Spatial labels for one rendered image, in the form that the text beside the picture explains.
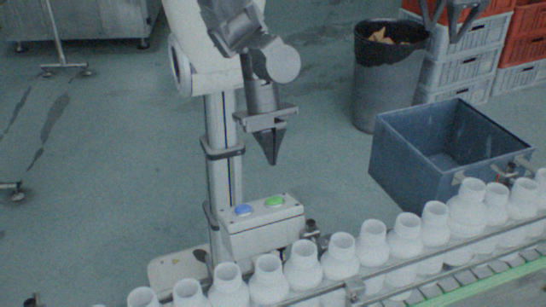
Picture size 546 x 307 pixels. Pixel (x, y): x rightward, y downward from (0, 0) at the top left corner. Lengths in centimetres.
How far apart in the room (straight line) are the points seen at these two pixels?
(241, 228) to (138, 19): 360
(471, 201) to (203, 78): 65
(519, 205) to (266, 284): 47
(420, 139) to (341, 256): 96
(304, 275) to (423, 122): 97
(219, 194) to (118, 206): 133
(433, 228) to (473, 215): 7
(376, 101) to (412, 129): 143
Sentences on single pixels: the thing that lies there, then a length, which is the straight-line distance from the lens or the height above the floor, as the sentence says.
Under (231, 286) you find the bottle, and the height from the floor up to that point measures 115.
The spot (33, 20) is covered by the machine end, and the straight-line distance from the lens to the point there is 456.
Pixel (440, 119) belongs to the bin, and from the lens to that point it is 166.
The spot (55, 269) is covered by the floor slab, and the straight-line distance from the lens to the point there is 245.
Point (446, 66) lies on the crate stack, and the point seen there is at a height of 38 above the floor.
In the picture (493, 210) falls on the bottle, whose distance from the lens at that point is 91.
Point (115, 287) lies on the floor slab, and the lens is 228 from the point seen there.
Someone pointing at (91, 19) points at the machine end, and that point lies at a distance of 441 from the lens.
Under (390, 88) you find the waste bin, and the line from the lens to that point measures 296.
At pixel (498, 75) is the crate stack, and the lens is 382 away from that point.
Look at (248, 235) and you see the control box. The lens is 84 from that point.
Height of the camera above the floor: 169
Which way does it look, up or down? 35 degrees down
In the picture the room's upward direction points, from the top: straight up
